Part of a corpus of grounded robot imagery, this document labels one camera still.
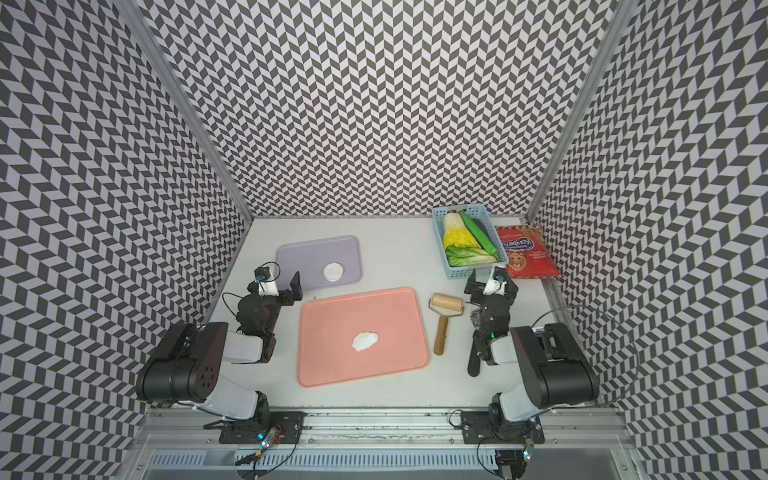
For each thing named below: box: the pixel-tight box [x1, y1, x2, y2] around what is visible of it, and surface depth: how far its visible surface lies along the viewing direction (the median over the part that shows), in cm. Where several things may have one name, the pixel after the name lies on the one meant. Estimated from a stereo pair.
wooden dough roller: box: [428, 293, 464, 356], surface depth 93 cm
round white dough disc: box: [323, 262, 344, 282], surface depth 103 cm
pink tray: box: [297, 287, 429, 387], surface depth 92 cm
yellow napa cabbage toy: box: [443, 212, 482, 249], surface depth 104 cm
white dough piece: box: [352, 331, 379, 352], surface depth 89 cm
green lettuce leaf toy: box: [445, 246, 498, 267], surface depth 101 cm
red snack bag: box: [497, 225, 561, 279], surface depth 104 cm
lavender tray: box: [276, 235, 363, 291], surface depth 109 cm
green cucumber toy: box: [460, 211, 497, 256], surface depth 110 cm
